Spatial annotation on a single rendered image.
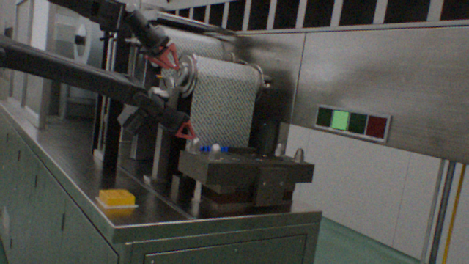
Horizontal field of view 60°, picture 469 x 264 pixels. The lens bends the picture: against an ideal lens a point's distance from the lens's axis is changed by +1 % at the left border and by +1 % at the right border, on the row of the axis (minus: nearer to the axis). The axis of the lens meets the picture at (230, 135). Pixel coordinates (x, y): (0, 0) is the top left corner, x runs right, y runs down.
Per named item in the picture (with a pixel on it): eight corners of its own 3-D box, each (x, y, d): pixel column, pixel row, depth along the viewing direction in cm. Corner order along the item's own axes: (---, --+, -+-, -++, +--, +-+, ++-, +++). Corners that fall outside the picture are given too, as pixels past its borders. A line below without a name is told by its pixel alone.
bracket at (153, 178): (142, 179, 131) (154, 84, 127) (160, 178, 134) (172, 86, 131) (148, 183, 127) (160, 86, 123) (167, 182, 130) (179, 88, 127)
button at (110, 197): (98, 199, 104) (99, 189, 104) (124, 197, 109) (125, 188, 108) (107, 207, 99) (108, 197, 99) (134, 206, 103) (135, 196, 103)
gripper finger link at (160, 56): (174, 77, 120) (154, 52, 115) (163, 75, 125) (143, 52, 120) (189, 61, 122) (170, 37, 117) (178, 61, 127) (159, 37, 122)
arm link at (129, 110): (140, 91, 105) (127, 76, 110) (111, 124, 105) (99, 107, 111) (168, 112, 114) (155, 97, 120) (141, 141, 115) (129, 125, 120)
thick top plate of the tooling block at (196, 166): (177, 169, 119) (179, 149, 118) (278, 170, 142) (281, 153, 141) (205, 185, 106) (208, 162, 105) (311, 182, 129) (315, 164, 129)
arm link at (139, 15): (120, 18, 111) (136, 5, 111) (117, 15, 117) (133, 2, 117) (137, 39, 115) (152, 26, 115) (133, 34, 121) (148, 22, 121)
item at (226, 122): (185, 153, 124) (193, 93, 122) (245, 155, 138) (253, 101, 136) (185, 153, 124) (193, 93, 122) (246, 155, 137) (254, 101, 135)
